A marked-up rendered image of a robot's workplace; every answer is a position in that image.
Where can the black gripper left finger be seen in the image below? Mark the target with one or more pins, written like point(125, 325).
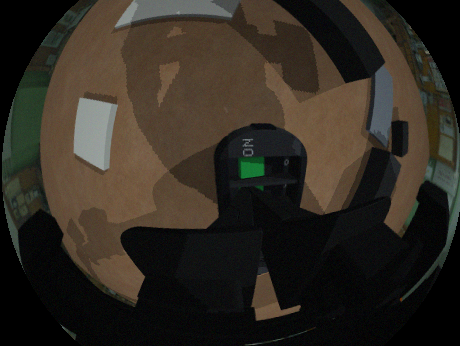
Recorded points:
point(227, 249)

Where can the dark grey controller unit with white label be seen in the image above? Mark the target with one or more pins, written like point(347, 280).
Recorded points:
point(261, 155)

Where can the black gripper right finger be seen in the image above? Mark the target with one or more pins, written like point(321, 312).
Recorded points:
point(297, 242)

